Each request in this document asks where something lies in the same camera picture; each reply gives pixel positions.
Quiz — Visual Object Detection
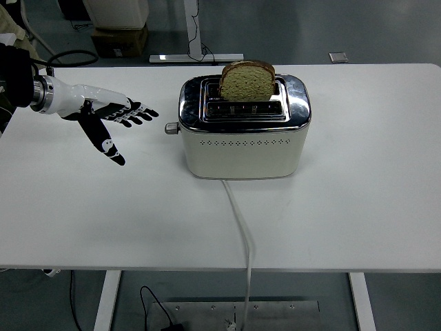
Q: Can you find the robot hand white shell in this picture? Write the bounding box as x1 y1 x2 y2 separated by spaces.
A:
49 76 161 167

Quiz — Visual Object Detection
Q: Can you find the cream and chrome toaster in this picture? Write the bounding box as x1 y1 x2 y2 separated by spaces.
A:
178 73 313 180

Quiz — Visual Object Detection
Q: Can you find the brown cardboard box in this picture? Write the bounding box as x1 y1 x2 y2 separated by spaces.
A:
90 23 150 59

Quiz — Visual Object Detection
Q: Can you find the black case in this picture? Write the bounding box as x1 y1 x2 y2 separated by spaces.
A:
57 0 92 22

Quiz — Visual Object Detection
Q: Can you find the brown bread slice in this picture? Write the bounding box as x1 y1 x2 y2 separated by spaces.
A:
219 60 277 103

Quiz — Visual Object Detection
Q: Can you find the white table leg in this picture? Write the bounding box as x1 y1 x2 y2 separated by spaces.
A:
348 272 378 331
92 270 123 331

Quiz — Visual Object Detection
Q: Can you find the grey metal plate with screws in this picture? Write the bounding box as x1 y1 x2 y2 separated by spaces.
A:
144 300 321 331

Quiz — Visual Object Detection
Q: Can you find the thin black cable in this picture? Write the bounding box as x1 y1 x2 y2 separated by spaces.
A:
187 0 218 66

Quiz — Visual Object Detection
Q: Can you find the black hanging cable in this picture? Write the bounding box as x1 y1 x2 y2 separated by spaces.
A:
68 270 84 331

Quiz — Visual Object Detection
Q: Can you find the white power cord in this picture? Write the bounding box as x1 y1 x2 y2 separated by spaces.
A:
221 179 256 329

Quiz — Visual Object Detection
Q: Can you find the black cable with adapter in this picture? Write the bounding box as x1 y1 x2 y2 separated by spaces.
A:
139 285 185 331

